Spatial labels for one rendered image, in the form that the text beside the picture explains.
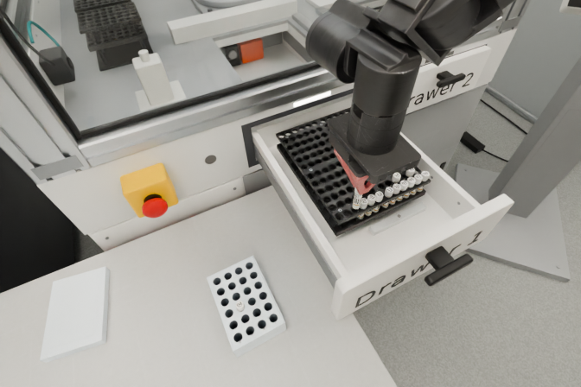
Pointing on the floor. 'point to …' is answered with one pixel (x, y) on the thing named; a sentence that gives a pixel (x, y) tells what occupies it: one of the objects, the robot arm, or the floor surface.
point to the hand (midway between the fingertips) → (361, 185)
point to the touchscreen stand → (533, 187)
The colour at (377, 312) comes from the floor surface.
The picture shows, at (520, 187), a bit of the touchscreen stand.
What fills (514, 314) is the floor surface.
